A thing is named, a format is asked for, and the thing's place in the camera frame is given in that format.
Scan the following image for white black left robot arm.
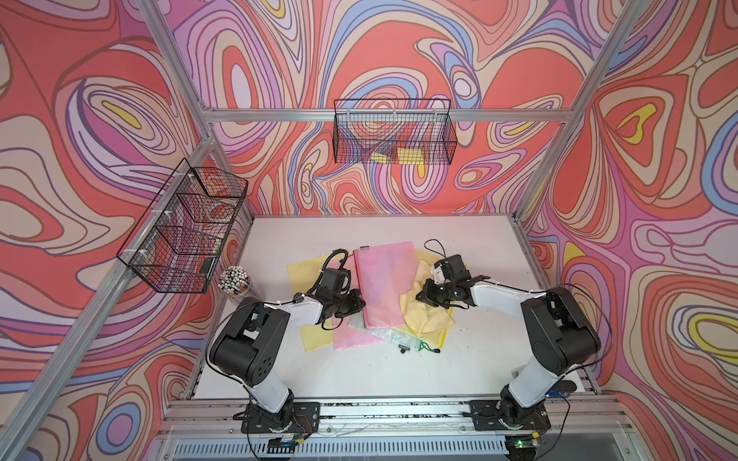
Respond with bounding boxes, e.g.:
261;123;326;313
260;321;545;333
207;268;365;414

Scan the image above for clear mesh document bag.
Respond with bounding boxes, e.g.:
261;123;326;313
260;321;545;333
349;313;423;352

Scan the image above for black wire basket left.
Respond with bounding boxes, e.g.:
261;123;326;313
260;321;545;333
116;159;248;294

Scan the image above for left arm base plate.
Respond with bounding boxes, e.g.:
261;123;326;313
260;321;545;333
240;401;321;435

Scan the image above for black wire basket back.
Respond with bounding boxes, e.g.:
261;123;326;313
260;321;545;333
332;96;457;166

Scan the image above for yellow sticky notes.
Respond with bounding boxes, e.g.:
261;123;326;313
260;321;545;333
369;147;426;166

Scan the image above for black wire basket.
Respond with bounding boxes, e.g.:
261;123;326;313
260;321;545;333
332;96;457;166
116;159;248;294

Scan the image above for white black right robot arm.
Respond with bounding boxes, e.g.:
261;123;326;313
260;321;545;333
415;255;602;417

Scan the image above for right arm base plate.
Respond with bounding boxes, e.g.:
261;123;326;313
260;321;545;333
468;400;552;433

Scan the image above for pale yellow document bag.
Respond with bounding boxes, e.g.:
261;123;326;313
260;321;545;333
286;255;348;353

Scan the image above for pink mesh document bag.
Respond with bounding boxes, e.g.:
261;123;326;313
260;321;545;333
354;241;418;330

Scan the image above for yellow microfiber cloth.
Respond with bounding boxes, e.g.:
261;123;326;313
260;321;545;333
399;259;455;336

